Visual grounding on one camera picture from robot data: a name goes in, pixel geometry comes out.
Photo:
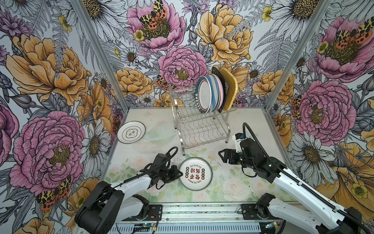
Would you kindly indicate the black floral square plate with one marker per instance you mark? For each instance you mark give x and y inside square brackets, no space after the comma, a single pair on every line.
[215,71]

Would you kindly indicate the white plate orange sunburst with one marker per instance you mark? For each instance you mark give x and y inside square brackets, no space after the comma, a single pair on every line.
[219,91]

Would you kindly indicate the white plate green rim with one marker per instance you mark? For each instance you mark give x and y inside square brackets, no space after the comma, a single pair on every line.
[131,132]

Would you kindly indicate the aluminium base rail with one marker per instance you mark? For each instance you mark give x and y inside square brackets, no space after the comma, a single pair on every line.
[180,218]

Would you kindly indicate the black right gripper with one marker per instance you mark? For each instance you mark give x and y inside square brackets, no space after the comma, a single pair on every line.
[232,156]

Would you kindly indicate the blue white striped plate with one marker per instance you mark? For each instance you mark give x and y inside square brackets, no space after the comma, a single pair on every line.
[215,92]

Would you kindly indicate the pink round plate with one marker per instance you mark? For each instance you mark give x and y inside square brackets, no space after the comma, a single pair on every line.
[222,93]

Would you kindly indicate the white plate red characters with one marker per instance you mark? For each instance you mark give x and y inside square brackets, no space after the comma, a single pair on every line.
[197,174]

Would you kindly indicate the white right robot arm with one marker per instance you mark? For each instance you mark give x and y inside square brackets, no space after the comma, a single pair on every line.
[320,215]

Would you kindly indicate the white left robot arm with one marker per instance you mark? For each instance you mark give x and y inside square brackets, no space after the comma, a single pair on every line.
[109,204]

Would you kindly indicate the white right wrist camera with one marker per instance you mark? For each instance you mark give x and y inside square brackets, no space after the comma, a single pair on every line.
[238,138]

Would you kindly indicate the yellow woven square plate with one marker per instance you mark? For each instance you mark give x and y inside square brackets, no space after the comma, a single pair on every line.
[232,88]

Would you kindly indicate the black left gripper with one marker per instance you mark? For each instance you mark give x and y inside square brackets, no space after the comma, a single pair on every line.
[170,172]

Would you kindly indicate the white plate green red band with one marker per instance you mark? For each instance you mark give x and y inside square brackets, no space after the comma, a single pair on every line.
[203,95]

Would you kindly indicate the chrome two-tier dish rack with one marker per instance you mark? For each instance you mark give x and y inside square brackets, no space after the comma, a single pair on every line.
[194,128]

